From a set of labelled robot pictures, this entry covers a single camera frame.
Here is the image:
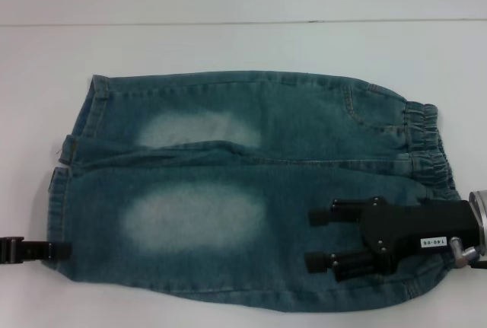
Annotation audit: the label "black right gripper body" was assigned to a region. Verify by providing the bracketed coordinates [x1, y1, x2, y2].
[360, 196, 477, 265]

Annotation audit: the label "blue denim shorts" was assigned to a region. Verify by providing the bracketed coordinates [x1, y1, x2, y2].
[45, 73, 463, 293]

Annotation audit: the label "right gripper cable metal plug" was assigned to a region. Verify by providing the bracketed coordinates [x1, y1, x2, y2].
[450, 236, 487, 269]

